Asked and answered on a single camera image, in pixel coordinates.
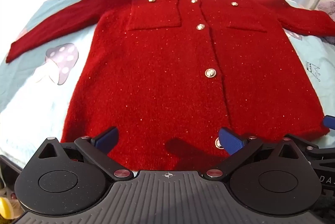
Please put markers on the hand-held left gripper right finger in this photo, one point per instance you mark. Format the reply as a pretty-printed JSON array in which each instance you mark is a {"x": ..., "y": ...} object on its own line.
[{"x": 230, "y": 140}]

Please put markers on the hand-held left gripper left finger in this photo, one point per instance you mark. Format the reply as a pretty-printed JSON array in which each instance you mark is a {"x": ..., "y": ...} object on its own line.
[{"x": 107, "y": 139}]

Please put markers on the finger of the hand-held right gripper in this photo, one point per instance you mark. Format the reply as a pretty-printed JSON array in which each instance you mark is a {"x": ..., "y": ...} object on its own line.
[
  {"x": 311, "y": 146},
  {"x": 329, "y": 122}
]

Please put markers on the red knit cardigan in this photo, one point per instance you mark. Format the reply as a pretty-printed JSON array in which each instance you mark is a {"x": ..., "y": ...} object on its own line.
[{"x": 167, "y": 77}]

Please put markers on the teal mushroom print bed sheet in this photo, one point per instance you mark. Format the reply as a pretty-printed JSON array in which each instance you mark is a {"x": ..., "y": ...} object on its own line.
[{"x": 39, "y": 98}]

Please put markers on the purple plush toy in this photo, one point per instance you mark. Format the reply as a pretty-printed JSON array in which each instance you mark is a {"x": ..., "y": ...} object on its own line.
[{"x": 327, "y": 9}]

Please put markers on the yellow round object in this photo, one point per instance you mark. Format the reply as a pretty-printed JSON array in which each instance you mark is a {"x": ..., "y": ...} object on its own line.
[{"x": 4, "y": 207}]

